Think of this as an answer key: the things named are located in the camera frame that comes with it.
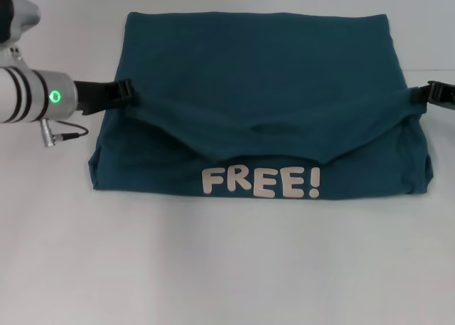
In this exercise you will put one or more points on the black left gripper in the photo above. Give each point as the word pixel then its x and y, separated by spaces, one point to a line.
pixel 96 95

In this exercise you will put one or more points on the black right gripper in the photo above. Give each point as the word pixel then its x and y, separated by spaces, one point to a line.
pixel 448 99

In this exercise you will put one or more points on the blue t-shirt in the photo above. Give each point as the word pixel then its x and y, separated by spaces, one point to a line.
pixel 256 108

